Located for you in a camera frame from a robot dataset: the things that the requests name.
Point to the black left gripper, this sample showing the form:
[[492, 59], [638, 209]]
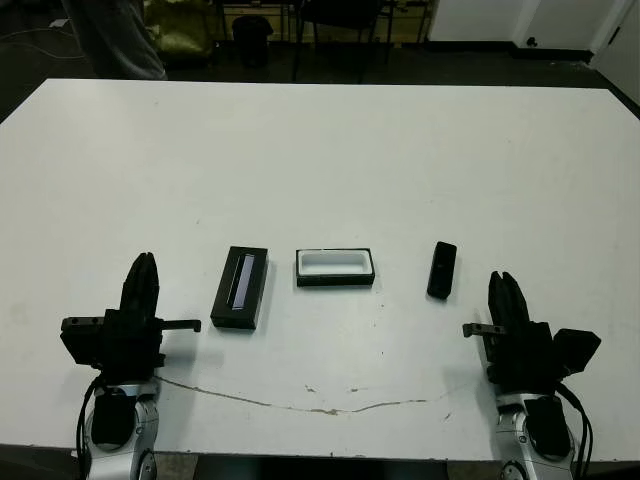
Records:
[[130, 350]]

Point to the black waste bin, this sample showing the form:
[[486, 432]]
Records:
[[252, 40]]

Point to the black box base white liner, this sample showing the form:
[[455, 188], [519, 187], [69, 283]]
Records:
[[335, 281]]

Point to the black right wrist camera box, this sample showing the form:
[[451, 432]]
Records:
[[577, 350]]

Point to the white cabinet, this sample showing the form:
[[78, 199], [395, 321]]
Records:
[[620, 60]]

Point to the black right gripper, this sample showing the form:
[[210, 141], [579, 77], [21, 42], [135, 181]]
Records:
[[525, 355]]

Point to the black metal chair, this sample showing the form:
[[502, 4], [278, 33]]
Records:
[[345, 15]]

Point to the small black wall fixture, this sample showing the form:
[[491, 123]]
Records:
[[532, 42]]

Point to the yellow green bag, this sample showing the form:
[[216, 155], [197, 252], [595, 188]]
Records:
[[185, 30]]

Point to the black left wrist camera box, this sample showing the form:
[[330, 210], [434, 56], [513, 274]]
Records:
[[82, 340]]

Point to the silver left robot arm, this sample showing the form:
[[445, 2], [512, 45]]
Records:
[[145, 425]]

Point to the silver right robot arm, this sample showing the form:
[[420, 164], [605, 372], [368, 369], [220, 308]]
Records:
[[515, 435]]

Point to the person in grey trousers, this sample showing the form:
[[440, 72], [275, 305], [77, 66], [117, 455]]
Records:
[[125, 50]]

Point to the black box lid with strip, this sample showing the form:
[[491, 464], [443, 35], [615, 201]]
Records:
[[250, 280]]

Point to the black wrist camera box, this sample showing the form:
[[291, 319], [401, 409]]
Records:
[[577, 350], [82, 340]]

